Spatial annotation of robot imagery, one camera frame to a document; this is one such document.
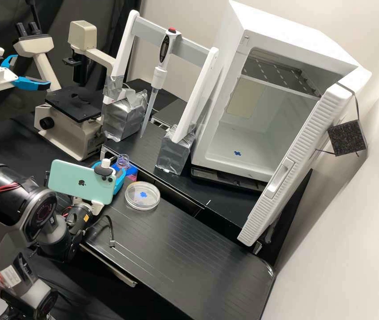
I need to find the incubator door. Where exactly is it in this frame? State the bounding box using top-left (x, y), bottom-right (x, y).
top-left (237, 81), bottom-right (368, 248)

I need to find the white incubator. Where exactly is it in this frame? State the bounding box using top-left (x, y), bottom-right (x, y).
top-left (189, 0), bottom-right (373, 183)

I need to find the petri dish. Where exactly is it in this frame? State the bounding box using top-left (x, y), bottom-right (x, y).
top-left (124, 181), bottom-right (161, 212)

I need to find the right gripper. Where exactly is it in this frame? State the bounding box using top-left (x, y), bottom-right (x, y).
top-left (72, 162), bottom-right (127, 216)

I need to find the black platform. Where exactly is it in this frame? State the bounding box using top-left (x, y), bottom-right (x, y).
top-left (100, 122), bottom-right (267, 234)
top-left (78, 179), bottom-right (275, 320)

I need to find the cream microscope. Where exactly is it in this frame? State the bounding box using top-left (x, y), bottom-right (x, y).
top-left (12, 20), bottom-right (118, 163)

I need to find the white pipette stand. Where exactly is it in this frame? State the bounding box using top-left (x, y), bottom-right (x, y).
top-left (101, 9), bottom-right (224, 176)

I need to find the pipette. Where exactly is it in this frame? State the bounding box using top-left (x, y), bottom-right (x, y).
top-left (139, 28), bottom-right (181, 138)

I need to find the blue bottle holder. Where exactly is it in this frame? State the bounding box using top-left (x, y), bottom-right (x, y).
top-left (122, 165), bottom-right (139, 183)

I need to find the black cable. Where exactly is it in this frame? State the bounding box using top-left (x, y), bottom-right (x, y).
top-left (104, 214), bottom-right (117, 248)

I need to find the right wrist camera phone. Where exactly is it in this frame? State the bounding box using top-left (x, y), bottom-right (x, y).
top-left (48, 158), bottom-right (119, 205)

